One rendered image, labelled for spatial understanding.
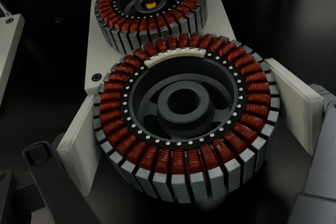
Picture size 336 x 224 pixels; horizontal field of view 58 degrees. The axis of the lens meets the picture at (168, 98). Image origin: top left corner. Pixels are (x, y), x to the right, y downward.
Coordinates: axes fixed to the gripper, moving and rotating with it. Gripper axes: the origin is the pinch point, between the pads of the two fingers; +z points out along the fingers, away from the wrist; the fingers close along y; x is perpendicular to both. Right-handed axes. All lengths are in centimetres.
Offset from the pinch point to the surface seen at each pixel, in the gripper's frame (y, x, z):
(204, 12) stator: 3.5, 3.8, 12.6
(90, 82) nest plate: -8.4, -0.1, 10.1
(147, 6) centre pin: -1.7, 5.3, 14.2
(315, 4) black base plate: 15.5, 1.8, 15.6
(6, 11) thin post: -19.4, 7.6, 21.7
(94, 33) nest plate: -8.2, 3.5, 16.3
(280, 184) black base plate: 5.5, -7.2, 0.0
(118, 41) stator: -4.9, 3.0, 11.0
